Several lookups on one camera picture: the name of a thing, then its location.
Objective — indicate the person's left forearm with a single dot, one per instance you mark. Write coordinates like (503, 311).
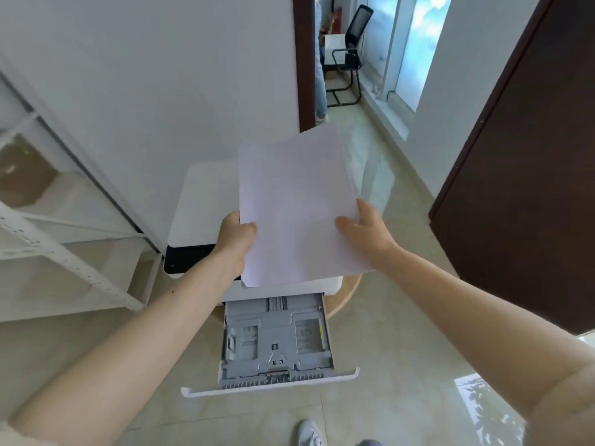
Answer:
(139, 348)

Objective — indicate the dark brown door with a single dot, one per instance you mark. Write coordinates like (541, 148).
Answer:
(525, 181)

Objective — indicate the white metal shelf rack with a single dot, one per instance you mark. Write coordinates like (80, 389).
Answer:
(60, 260)

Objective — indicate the person's beige left sleeve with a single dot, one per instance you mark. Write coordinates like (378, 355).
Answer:
(23, 436)

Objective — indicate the grey printer paper tray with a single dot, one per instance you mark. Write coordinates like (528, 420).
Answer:
(274, 343)

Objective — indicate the dark brown door frame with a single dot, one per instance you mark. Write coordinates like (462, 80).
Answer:
(304, 64)

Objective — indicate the person's left thumb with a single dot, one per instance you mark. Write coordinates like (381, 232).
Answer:
(249, 231)

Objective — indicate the white box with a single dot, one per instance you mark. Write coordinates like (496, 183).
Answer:
(335, 51)

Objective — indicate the white paper sheets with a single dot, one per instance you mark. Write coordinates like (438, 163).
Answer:
(297, 204)

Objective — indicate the brown cardboard box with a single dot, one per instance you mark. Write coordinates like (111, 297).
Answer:
(23, 174)

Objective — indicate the person's left hand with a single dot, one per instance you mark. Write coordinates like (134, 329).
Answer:
(232, 246)

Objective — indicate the white printer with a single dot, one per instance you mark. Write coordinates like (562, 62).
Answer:
(204, 204)

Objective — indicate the window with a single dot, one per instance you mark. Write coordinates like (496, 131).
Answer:
(418, 46)

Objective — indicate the person's right forearm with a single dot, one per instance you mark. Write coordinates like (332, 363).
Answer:
(474, 315)

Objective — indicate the person's right hand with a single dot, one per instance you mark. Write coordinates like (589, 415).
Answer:
(372, 236)

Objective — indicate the black office chair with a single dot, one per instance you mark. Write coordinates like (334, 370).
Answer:
(353, 55)

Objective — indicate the person's white shoe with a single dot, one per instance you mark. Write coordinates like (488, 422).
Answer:
(309, 434)

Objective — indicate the person's right thumb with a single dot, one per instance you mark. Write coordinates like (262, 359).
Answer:
(346, 224)

